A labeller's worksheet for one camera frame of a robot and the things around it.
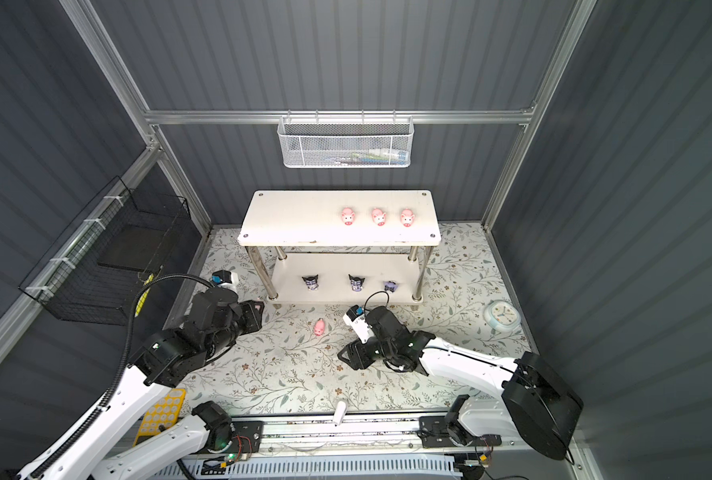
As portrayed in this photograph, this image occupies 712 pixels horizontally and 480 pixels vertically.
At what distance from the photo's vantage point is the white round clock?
93 centimetres

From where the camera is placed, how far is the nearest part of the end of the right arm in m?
0.61

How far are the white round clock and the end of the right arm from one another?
393 millimetres
